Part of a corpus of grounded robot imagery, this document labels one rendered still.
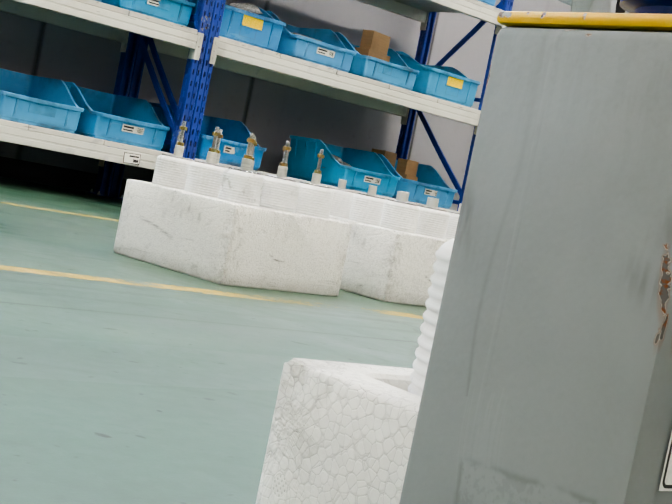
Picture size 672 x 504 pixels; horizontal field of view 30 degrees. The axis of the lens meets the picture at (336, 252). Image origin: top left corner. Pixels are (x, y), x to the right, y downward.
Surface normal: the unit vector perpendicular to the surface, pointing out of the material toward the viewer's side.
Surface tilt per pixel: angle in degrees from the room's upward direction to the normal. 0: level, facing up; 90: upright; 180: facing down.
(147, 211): 90
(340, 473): 90
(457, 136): 90
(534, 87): 90
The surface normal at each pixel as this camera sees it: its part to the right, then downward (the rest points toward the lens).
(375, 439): -0.78, -0.12
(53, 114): 0.63, 0.26
